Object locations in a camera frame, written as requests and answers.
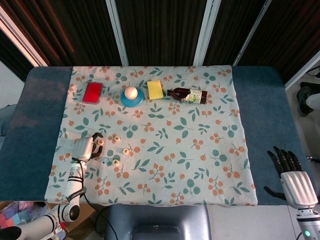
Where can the red rectangular flat case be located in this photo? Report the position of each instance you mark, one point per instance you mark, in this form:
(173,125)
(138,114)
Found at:
(92,92)

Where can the person leg in light trousers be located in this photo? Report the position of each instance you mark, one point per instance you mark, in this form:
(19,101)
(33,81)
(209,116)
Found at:
(315,99)

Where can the blue round plate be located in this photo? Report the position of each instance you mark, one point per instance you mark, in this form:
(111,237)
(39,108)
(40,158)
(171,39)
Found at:
(132,102)

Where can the grey robot torso housing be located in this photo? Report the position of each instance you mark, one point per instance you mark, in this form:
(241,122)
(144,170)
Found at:
(157,217)

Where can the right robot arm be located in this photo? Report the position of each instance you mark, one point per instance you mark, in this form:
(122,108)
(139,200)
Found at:
(305,222)

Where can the white flat panel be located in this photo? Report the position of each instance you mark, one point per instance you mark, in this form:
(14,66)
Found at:
(250,222)

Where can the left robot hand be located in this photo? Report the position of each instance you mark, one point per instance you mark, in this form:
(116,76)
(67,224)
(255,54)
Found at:
(82,150)

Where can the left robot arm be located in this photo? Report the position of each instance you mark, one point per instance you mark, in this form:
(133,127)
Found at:
(73,185)

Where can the blue upholstered chair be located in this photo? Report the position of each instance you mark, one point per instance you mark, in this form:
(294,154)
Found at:
(5,120)

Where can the white partition frame post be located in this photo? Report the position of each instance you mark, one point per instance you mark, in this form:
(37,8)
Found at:
(207,32)
(117,32)
(22,41)
(251,33)
(302,71)

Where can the white round ball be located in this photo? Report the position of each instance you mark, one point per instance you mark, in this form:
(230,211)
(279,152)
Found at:
(131,93)

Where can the colourful patchwork package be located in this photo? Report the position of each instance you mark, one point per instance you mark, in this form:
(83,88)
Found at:
(15,212)

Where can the dark ribbed partition panel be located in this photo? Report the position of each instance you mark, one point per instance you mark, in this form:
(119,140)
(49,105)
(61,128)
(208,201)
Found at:
(75,30)
(287,30)
(162,30)
(12,55)
(230,25)

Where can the yellow sponge block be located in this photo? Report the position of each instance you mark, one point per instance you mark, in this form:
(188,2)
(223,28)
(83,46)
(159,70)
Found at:
(155,89)

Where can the floral printed tablecloth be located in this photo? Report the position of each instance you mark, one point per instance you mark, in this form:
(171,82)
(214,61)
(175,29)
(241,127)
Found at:
(175,155)

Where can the blue felt table cover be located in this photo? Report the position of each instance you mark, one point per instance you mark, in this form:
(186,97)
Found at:
(37,112)

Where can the brown glass bottle with label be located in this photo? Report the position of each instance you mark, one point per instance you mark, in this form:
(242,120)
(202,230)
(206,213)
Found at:
(180,93)

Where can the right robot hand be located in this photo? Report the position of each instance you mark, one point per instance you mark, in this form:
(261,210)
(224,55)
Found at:
(298,188)

